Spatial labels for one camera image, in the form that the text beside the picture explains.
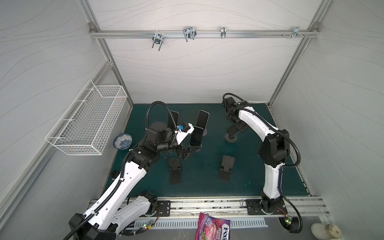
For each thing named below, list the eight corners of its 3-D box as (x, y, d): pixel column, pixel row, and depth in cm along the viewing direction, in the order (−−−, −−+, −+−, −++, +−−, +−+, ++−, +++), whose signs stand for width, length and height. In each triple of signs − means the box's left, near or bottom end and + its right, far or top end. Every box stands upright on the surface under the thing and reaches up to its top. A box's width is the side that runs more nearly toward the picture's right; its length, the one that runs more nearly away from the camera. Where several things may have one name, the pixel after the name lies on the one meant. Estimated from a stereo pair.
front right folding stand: (216, 178, 85) (219, 171, 76) (220, 162, 92) (223, 153, 83) (228, 183, 84) (232, 175, 75) (232, 166, 90) (236, 157, 81)
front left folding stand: (169, 184, 84) (166, 177, 74) (171, 166, 90) (168, 158, 81) (181, 184, 84) (180, 177, 74) (183, 166, 90) (181, 158, 81)
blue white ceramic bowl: (114, 146, 100) (110, 141, 95) (127, 136, 106) (123, 130, 100) (122, 153, 98) (117, 147, 92) (134, 141, 103) (131, 135, 97)
